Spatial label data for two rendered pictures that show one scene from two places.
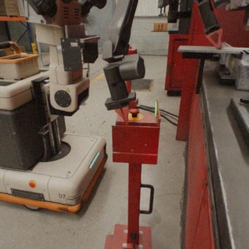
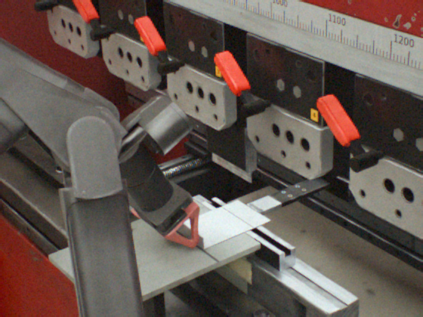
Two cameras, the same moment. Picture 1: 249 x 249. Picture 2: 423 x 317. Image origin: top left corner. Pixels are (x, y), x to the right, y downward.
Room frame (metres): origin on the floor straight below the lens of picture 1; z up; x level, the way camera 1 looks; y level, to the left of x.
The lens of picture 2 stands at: (0.31, 0.41, 1.71)
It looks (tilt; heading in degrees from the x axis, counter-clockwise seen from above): 27 degrees down; 309
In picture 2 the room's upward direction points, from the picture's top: 3 degrees counter-clockwise
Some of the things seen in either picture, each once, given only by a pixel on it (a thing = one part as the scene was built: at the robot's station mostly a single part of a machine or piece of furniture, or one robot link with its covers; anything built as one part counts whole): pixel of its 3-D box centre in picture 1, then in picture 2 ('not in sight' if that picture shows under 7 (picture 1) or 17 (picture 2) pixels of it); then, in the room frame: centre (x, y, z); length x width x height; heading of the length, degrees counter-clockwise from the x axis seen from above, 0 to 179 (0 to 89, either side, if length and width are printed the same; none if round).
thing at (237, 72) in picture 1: (239, 68); (256, 272); (0.99, -0.53, 0.92); 0.39 x 0.06 x 0.10; 163
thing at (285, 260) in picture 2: (241, 53); (245, 232); (1.01, -0.54, 0.99); 0.20 x 0.03 x 0.03; 163
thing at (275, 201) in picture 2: not in sight; (314, 180); (0.99, -0.70, 1.01); 0.26 x 0.12 x 0.05; 73
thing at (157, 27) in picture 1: (160, 26); not in sight; (3.54, -0.57, 1.04); 0.30 x 0.26 x 0.12; 167
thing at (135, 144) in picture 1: (136, 129); not in sight; (0.72, -0.05, 0.75); 0.20 x 0.16 x 0.18; 175
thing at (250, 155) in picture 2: (248, 18); (230, 144); (1.04, -0.55, 1.13); 0.10 x 0.02 x 0.10; 163
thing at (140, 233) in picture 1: (133, 239); not in sight; (0.72, -0.05, 0.13); 0.10 x 0.10 x 0.01; 85
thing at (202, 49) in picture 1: (206, 49); (155, 251); (1.09, -0.41, 1.00); 0.26 x 0.18 x 0.01; 73
